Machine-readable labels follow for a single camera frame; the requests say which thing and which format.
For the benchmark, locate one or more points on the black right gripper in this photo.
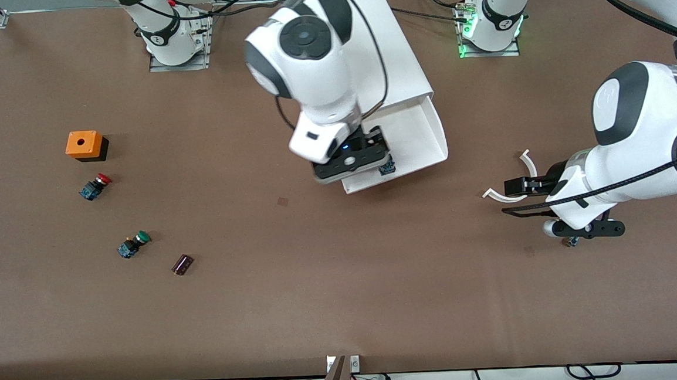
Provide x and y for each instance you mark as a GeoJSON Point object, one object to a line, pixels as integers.
{"type": "Point", "coordinates": [375, 143]}

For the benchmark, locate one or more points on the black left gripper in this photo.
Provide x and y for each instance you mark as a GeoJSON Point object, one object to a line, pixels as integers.
{"type": "Point", "coordinates": [551, 180]}

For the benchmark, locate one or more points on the yellow push button switch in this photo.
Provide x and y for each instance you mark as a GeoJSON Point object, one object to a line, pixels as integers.
{"type": "Point", "coordinates": [387, 167]}

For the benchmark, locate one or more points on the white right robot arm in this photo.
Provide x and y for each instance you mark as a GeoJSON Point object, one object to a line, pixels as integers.
{"type": "Point", "coordinates": [319, 68]}

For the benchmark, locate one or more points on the white curved plastic arc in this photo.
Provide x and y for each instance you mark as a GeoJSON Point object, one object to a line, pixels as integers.
{"type": "Point", "coordinates": [528, 161]}

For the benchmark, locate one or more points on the small blue potentiometer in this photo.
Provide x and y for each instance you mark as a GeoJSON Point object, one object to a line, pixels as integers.
{"type": "Point", "coordinates": [571, 242]}

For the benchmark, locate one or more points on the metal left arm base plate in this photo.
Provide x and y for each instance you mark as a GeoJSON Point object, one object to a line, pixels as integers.
{"type": "Point", "coordinates": [506, 52]}

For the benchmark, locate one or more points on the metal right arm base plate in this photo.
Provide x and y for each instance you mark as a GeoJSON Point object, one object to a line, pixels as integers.
{"type": "Point", "coordinates": [160, 64]}

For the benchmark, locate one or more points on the white table edge bracket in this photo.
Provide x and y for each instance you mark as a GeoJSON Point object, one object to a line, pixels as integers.
{"type": "Point", "coordinates": [355, 363]}

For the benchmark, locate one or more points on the green push button switch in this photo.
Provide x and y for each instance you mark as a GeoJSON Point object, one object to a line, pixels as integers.
{"type": "Point", "coordinates": [133, 243]}

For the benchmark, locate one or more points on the red push button switch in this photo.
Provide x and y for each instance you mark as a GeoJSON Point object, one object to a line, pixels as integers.
{"type": "Point", "coordinates": [94, 187]}

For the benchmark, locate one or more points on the orange button enclosure box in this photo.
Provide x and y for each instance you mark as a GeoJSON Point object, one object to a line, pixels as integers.
{"type": "Point", "coordinates": [84, 144]}

